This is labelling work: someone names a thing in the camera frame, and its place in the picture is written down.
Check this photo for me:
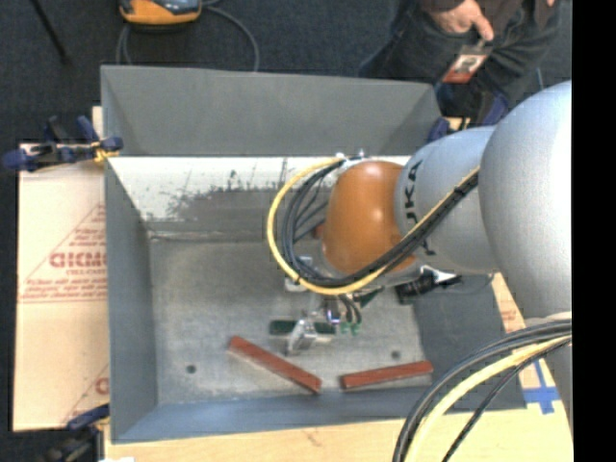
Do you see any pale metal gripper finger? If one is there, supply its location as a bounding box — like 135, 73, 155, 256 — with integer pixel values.
300, 329, 334, 351
286, 319, 312, 356

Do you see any dark green block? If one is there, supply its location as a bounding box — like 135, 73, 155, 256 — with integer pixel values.
268, 319, 337, 337

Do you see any person's right hand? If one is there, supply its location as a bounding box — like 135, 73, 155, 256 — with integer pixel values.
431, 0, 496, 42

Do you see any red-brown flat block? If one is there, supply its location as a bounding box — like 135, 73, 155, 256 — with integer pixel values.
225, 335, 324, 397
338, 359, 435, 394

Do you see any grey metal bin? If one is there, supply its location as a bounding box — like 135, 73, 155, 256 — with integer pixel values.
99, 64, 526, 445

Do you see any brown cardboard board red print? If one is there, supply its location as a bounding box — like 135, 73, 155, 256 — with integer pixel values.
12, 143, 111, 433

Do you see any orange and white badge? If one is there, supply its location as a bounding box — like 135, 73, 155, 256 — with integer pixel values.
441, 39, 494, 86

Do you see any black cylinder on white bracket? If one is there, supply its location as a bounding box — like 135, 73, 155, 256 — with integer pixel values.
394, 266, 464, 305

